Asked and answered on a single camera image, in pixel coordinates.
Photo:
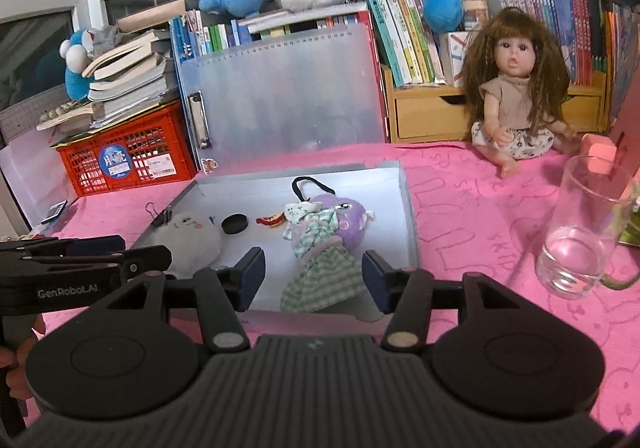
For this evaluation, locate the blue cat plush toy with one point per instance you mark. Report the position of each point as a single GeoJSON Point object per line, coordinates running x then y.
{"type": "Point", "coordinates": [75, 78]}

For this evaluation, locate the grey fluffy plush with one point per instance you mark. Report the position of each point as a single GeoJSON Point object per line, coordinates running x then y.
{"type": "Point", "coordinates": [190, 248]}

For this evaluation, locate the small bear charm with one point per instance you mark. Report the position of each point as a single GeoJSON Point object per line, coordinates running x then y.
{"type": "Point", "coordinates": [209, 166]}

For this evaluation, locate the pink folding stand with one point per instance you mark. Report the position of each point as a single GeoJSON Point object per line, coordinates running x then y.
{"type": "Point", "coordinates": [631, 128]}

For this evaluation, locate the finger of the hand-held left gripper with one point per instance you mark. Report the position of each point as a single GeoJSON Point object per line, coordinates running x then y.
{"type": "Point", "coordinates": [95, 245]}
{"type": "Point", "coordinates": [145, 260]}

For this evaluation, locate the purple plush toy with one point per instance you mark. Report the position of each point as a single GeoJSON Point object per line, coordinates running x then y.
{"type": "Point", "coordinates": [350, 223]}

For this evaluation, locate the blue plush ball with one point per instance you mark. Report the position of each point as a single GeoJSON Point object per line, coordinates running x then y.
{"type": "Point", "coordinates": [442, 11]}

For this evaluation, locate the green checked doll dress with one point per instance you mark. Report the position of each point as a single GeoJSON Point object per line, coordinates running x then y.
{"type": "Point", "coordinates": [325, 278]}

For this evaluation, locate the white beaded item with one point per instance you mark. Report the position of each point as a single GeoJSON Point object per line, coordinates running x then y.
{"type": "Point", "coordinates": [57, 111]}

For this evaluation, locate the red plastic crate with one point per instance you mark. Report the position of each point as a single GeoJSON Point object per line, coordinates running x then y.
{"type": "Point", "coordinates": [155, 138]}

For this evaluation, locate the small white box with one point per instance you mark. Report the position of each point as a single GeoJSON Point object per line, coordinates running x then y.
{"type": "Point", "coordinates": [455, 58]}

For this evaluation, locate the stack of worn books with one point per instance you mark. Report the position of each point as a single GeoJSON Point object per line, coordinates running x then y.
{"type": "Point", "coordinates": [130, 78]}

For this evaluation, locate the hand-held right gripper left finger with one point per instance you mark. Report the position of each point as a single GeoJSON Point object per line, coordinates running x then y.
{"type": "Point", "coordinates": [252, 278]}

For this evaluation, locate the white paper board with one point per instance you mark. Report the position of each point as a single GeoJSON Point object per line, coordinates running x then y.
{"type": "Point", "coordinates": [30, 178]}

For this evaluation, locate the small black card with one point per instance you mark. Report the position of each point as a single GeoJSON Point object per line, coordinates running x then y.
{"type": "Point", "coordinates": [54, 211]}

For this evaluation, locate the translucent clipboard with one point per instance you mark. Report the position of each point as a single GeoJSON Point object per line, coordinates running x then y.
{"type": "Point", "coordinates": [285, 98]}

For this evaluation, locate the pink printed blanket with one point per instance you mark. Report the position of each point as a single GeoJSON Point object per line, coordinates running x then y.
{"type": "Point", "coordinates": [475, 253]}

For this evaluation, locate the small pink block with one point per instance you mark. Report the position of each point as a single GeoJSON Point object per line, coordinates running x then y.
{"type": "Point", "coordinates": [600, 156]}

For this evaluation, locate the grey grid cutting mat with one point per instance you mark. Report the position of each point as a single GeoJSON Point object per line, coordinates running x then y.
{"type": "Point", "coordinates": [20, 123]}

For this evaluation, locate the glass mug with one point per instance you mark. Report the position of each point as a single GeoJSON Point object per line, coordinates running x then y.
{"type": "Point", "coordinates": [575, 253]}

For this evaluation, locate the colourful picture book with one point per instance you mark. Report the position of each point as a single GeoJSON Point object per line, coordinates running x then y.
{"type": "Point", "coordinates": [632, 228]}

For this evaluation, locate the wooden drawer organiser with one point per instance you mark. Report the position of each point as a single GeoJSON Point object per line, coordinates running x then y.
{"type": "Point", "coordinates": [430, 113]}

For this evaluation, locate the black round lid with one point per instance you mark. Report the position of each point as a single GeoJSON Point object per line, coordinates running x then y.
{"type": "Point", "coordinates": [234, 223]}

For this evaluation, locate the black binder clip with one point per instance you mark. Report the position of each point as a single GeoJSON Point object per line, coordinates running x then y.
{"type": "Point", "coordinates": [161, 218]}

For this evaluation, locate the silver shallow box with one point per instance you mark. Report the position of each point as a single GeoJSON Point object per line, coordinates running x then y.
{"type": "Point", "coordinates": [240, 193]}

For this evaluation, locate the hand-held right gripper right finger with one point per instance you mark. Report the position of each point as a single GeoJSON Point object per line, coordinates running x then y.
{"type": "Point", "coordinates": [377, 280]}

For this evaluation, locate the row of colourful books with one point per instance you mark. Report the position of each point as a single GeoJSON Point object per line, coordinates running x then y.
{"type": "Point", "coordinates": [400, 28]}

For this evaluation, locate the brown haired doll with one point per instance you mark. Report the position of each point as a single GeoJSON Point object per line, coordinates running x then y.
{"type": "Point", "coordinates": [505, 98]}

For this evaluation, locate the row of blue spined books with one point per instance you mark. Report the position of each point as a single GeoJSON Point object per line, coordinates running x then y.
{"type": "Point", "coordinates": [550, 28]}

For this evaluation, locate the person's left hand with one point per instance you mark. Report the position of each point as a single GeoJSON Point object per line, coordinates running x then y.
{"type": "Point", "coordinates": [12, 380]}

